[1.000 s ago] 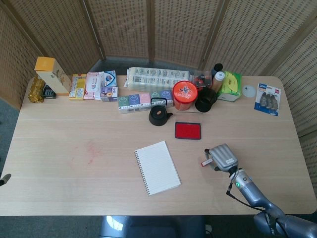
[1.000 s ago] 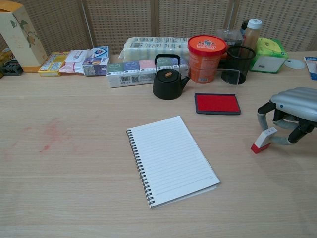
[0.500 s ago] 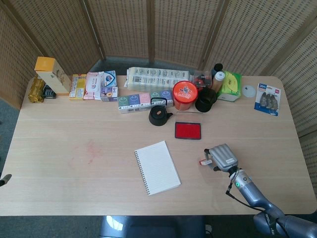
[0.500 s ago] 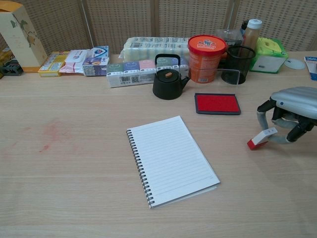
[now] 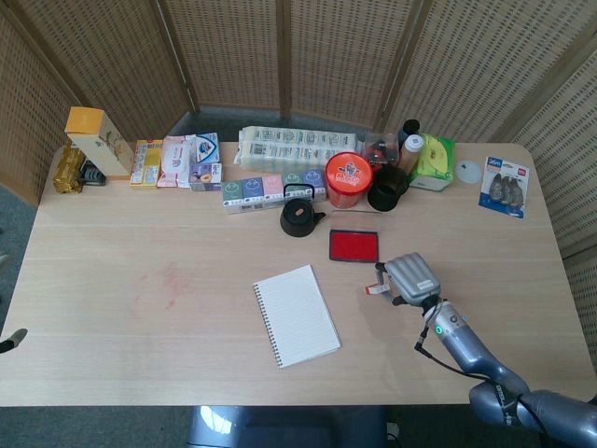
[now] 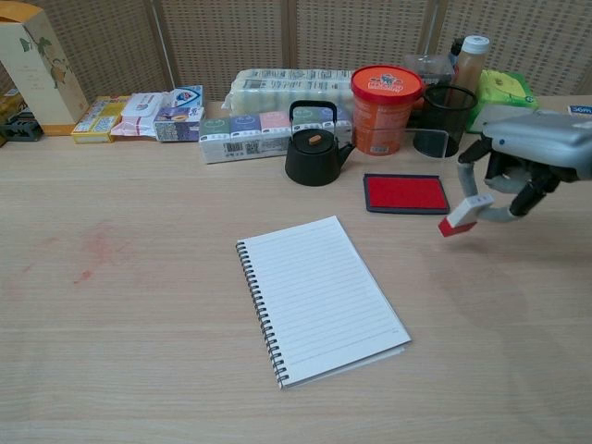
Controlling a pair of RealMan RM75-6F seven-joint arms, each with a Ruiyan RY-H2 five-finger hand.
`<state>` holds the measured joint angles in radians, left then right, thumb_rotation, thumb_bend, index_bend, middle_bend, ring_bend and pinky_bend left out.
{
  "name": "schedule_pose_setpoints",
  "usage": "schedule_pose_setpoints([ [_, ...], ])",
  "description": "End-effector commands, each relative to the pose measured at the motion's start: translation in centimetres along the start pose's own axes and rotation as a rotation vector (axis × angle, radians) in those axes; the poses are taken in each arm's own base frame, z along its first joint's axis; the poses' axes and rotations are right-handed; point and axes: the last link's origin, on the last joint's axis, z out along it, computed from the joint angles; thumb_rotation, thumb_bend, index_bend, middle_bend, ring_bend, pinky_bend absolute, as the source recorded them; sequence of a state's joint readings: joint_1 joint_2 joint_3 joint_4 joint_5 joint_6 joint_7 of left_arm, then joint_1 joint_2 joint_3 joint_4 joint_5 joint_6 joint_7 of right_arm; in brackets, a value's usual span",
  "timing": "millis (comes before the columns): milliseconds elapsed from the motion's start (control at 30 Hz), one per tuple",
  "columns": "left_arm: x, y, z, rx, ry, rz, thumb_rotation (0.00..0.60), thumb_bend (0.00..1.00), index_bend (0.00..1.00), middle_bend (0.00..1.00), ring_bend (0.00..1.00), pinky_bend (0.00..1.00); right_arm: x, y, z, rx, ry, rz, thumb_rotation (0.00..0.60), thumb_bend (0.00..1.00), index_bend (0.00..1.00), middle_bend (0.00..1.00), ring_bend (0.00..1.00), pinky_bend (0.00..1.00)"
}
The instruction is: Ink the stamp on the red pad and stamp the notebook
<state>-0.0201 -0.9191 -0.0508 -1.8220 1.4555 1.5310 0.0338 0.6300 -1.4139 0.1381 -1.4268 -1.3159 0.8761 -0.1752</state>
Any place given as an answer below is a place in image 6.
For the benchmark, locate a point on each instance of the black metal holder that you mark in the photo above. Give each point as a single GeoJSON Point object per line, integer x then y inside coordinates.
{"type": "Point", "coordinates": [20, 129]}

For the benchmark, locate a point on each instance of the tall beige orange gift box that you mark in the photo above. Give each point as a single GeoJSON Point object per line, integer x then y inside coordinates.
{"type": "Point", "coordinates": [37, 69]}

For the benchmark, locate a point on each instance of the red and white stamp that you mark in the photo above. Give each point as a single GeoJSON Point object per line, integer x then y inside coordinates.
{"type": "Point", "coordinates": [462, 217]}

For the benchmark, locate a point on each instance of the green tissue box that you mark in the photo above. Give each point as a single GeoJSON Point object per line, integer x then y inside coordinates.
{"type": "Point", "coordinates": [504, 90]}

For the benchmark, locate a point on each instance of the juice bottle white cap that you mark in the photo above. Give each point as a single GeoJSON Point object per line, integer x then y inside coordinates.
{"type": "Point", "coordinates": [469, 65]}

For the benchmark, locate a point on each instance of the dark bottle black cap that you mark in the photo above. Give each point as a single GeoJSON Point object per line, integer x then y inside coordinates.
{"type": "Point", "coordinates": [455, 51]}

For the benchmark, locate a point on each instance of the multicolour pocket tissue pack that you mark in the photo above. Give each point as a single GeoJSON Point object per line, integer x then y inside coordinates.
{"type": "Point", "coordinates": [245, 134]}

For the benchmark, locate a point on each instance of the pink wet wipes pack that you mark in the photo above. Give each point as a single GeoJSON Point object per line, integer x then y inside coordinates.
{"type": "Point", "coordinates": [139, 111]}

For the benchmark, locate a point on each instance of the yellow snack box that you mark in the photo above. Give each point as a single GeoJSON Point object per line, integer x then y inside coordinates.
{"type": "Point", "coordinates": [97, 120]}

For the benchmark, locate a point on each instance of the gold foil pack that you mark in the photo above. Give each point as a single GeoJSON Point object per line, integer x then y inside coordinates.
{"type": "Point", "coordinates": [9, 104]}

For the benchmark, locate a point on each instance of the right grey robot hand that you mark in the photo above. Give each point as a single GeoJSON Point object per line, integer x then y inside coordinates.
{"type": "Point", "coordinates": [541, 134]}

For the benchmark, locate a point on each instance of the black mesh pen holder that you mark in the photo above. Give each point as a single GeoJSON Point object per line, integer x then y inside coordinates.
{"type": "Point", "coordinates": [455, 115]}

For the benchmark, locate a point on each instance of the large pale yellow tissue pack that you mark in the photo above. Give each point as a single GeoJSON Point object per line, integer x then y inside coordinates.
{"type": "Point", "coordinates": [277, 92]}

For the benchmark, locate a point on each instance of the blue blister pack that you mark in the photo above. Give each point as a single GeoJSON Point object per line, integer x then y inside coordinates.
{"type": "Point", "coordinates": [580, 109]}

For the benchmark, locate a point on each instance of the red ink pad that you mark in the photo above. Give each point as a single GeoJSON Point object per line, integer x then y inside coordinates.
{"type": "Point", "coordinates": [407, 193]}

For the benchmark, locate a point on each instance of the clear acrylic stand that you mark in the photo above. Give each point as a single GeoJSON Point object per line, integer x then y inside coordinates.
{"type": "Point", "coordinates": [430, 143]}

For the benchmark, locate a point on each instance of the orange lidded tub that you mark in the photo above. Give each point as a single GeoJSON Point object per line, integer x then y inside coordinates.
{"type": "Point", "coordinates": [384, 115]}

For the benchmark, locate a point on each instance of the white lined spiral notebook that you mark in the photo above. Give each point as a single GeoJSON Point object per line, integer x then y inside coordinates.
{"type": "Point", "coordinates": [319, 300]}

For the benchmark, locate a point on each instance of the small purple box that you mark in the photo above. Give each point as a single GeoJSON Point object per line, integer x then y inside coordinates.
{"type": "Point", "coordinates": [178, 125]}

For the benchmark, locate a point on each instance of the blue white carton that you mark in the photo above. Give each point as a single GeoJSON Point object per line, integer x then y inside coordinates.
{"type": "Point", "coordinates": [187, 97]}

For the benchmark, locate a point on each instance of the black teapot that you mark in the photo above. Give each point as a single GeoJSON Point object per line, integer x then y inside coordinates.
{"type": "Point", "coordinates": [314, 162]}

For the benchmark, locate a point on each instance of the woven folding screen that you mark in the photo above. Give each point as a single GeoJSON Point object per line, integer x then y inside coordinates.
{"type": "Point", "coordinates": [231, 37]}

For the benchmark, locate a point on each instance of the clear plastic clip box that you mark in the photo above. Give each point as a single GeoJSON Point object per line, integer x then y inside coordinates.
{"type": "Point", "coordinates": [425, 69]}

